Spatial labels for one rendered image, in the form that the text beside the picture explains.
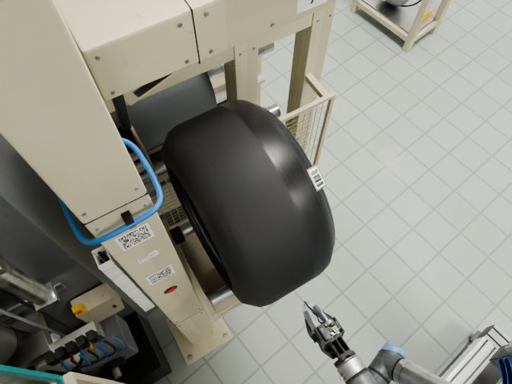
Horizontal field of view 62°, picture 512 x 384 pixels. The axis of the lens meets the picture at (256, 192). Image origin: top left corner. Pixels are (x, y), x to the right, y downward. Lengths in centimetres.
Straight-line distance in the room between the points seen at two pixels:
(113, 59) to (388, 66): 271
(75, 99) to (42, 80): 5
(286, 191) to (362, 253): 160
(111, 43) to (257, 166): 42
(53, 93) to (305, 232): 70
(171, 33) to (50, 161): 41
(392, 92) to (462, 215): 100
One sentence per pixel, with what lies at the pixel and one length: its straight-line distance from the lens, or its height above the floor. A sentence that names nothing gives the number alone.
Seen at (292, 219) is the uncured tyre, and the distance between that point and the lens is 105.
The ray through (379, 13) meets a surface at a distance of 363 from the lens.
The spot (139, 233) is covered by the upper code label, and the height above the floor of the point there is 152.
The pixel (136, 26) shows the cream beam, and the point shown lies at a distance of 92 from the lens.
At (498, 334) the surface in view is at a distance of 248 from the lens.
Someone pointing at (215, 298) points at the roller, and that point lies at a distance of 150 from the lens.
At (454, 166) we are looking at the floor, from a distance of 306.
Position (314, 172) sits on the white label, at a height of 145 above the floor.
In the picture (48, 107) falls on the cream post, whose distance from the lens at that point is 60.
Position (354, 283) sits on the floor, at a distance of 253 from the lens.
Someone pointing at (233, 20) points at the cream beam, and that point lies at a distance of 101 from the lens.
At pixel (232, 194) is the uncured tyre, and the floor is 148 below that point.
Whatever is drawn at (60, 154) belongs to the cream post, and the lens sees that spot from 67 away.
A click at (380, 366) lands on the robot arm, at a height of 101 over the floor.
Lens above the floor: 238
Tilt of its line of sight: 63 degrees down
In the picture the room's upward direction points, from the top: 1 degrees clockwise
